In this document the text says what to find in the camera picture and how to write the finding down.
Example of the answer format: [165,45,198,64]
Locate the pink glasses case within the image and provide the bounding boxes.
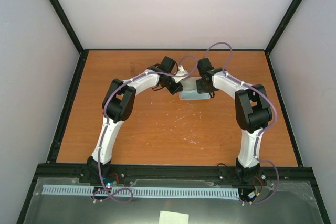
[180,77,199,91]

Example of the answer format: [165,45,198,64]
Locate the light blue cleaning cloth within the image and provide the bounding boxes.
[179,90,210,101]

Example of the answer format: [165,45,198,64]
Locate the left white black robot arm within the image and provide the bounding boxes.
[87,57,182,184]

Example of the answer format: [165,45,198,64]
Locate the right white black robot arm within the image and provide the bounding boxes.
[196,58,272,184]

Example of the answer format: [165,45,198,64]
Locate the transparent red sunglasses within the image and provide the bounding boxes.
[130,62,141,77]

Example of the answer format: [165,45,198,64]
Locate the pale yellow paper note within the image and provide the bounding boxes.
[159,211,189,224]

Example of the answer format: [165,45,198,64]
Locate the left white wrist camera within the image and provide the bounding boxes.
[172,65,189,83]

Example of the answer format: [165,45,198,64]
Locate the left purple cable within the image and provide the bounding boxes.
[92,55,198,204]

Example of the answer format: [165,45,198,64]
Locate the purple cable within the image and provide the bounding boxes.
[207,42,280,206]
[92,55,198,204]

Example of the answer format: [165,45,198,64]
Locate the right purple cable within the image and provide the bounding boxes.
[207,42,280,206]

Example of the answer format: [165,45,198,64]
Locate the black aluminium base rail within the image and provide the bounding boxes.
[33,163,317,186]

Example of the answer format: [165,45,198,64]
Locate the light blue slotted cable duct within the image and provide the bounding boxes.
[41,185,239,200]

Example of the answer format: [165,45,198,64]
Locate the right black frame post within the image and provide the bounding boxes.
[265,0,303,56]

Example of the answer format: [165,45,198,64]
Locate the black frame post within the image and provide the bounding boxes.
[33,0,85,55]
[265,0,303,56]

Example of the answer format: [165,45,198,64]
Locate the left black frame post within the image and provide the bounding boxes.
[33,0,85,55]

